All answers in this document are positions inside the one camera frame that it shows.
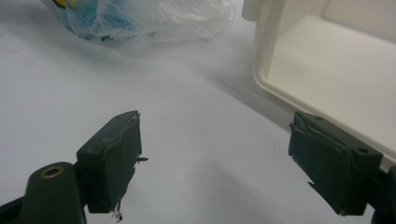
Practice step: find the blue snack pouch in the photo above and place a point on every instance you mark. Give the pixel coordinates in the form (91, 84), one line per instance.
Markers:
(93, 21)

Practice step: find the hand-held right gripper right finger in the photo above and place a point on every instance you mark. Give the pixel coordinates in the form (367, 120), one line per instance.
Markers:
(333, 174)

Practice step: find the white plastic bin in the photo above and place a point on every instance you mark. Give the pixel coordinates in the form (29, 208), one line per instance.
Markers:
(336, 71)

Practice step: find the clear plastic bag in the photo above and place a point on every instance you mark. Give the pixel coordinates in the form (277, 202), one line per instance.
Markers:
(149, 18)

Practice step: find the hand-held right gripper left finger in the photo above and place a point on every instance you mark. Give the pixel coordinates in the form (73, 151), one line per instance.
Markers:
(115, 168)

